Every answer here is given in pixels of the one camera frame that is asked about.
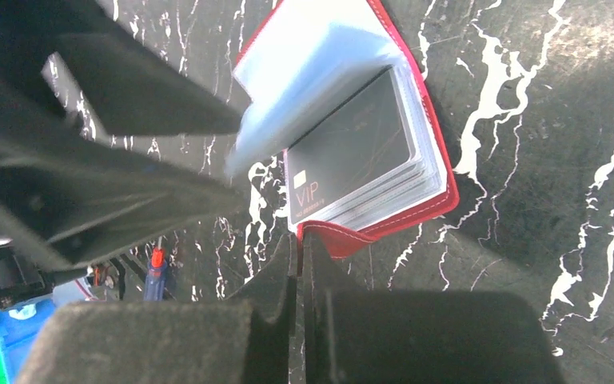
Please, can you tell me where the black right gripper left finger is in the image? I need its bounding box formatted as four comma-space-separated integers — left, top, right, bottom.
16, 236, 296, 383

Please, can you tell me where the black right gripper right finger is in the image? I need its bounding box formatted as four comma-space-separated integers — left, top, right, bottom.
302, 235, 564, 383

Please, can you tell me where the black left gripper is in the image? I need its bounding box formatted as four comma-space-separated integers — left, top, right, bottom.
0, 0, 247, 311

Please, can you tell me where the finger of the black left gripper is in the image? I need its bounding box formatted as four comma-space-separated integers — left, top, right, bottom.
52, 29, 241, 136

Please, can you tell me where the red leather card holder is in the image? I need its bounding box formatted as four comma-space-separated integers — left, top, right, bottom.
225, 1, 459, 258

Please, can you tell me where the black VIP card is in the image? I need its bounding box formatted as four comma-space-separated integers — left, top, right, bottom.
286, 69, 411, 224

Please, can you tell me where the blue red screwdriver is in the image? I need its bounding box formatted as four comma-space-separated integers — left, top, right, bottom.
143, 237, 168, 301

